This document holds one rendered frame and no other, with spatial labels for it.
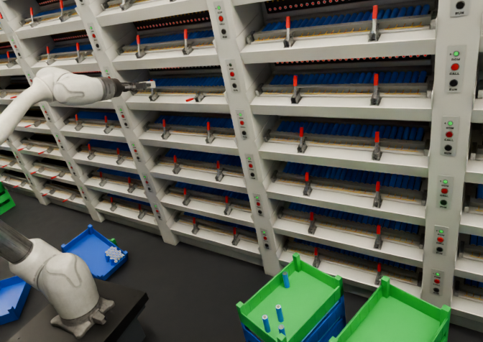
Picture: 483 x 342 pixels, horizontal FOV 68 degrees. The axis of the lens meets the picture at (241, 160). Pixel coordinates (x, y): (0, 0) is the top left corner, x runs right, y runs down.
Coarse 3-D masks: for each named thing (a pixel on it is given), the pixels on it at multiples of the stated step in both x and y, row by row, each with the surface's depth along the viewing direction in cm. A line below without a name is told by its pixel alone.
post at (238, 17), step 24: (216, 0) 120; (216, 24) 125; (240, 24) 124; (240, 72) 129; (240, 96) 134; (264, 120) 145; (240, 144) 146; (264, 168) 149; (264, 192) 152; (264, 264) 176
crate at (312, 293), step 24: (288, 264) 131; (264, 288) 124; (288, 288) 128; (312, 288) 126; (336, 288) 118; (240, 312) 116; (264, 312) 121; (288, 312) 119; (312, 312) 117; (264, 336) 110; (288, 336) 111
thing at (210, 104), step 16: (144, 80) 180; (128, 96) 173; (144, 96) 169; (160, 96) 163; (176, 96) 158; (192, 96) 153; (208, 96) 149; (224, 96) 144; (208, 112) 148; (224, 112) 144
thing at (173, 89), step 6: (138, 90) 173; (144, 90) 171; (150, 90) 169; (156, 90) 167; (162, 90) 164; (168, 90) 162; (174, 90) 160; (180, 90) 158; (186, 90) 156; (192, 90) 154; (198, 90) 152; (204, 90) 150; (210, 90) 149; (216, 90) 147; (222, 90) 145
